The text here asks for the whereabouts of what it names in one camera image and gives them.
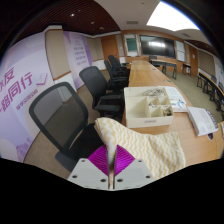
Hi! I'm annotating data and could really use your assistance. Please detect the cream zigzag-patterned towel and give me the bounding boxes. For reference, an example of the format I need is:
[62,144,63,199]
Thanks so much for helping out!
[94,116,187,190]

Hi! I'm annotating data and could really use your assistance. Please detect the large black wall screen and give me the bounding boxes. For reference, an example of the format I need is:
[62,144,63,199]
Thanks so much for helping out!
[139,34,176,59]

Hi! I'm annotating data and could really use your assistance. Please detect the small white and blue box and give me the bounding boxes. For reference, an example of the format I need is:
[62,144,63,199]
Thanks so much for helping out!
[171,99,189,113]

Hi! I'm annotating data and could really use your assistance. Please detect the white compartment organizer tray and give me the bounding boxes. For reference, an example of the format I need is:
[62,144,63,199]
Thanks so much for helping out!
[123,86,175,129]

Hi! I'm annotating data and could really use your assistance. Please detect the white printed paper sheet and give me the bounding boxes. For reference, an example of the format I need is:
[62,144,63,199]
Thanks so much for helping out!
[163,85,188,105]

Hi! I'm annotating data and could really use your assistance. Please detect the thick white book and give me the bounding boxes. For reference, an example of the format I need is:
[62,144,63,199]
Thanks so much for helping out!
[187,106,219,137]

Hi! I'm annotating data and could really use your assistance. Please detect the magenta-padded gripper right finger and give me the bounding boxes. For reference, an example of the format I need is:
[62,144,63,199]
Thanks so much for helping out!
[113,144,155,190]

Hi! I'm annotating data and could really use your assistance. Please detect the tall purple wall banner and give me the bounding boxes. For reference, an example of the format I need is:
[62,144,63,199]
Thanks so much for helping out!
[62,30,94,89]

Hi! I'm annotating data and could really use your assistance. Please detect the green-panelled white wall board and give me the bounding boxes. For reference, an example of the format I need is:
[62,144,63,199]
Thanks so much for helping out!
[123,33,139,58]

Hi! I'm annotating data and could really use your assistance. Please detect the small dark-legged table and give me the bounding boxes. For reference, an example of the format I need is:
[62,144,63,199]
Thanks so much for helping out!
[182,63,193,76]

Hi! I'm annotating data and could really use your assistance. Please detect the white wall whiteboard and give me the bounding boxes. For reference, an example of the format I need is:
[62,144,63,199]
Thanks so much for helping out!
[175,40,186,63]

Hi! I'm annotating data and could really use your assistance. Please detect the row of black office chairs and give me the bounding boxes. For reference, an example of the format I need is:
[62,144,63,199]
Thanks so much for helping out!
[206,74,224,113]
[103,54,132,91]

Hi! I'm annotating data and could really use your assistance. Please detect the large bright ceiling light panel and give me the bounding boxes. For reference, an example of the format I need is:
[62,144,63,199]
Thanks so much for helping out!
[145,0,201,32]

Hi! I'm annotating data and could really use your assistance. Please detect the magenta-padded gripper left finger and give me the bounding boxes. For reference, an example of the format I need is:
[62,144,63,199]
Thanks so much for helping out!
[67,145,112,190]

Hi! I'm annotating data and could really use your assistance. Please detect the small wooden desk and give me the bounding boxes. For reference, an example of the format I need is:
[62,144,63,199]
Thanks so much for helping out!
[148,58,178,80]

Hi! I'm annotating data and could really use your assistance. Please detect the curved wooden long table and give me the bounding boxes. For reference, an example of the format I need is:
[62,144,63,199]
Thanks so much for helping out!
[196,71,224,113]

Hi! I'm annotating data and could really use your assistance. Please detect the black mesh office chair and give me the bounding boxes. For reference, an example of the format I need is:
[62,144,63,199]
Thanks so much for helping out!
[28,81,104,173]
[78,65,126,119]

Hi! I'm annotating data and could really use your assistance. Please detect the wide purple lettered wall banner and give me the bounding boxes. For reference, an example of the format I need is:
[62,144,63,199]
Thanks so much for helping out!
[0,33,56,163]

